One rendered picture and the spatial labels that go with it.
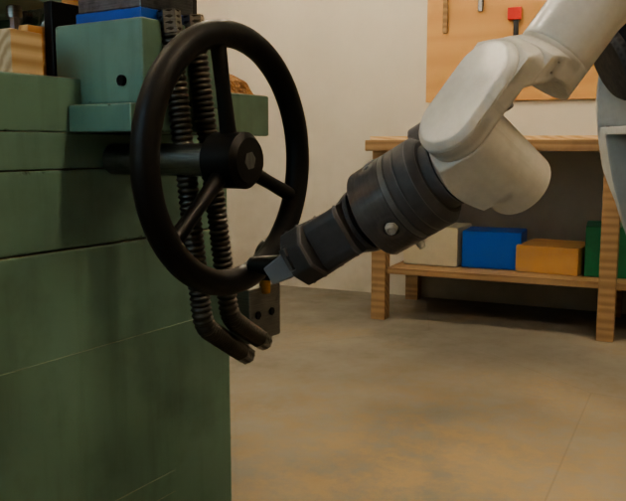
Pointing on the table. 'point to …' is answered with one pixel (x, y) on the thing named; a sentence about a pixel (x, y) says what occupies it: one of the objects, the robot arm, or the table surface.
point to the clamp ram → (61, 15)
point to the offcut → (12, 51)
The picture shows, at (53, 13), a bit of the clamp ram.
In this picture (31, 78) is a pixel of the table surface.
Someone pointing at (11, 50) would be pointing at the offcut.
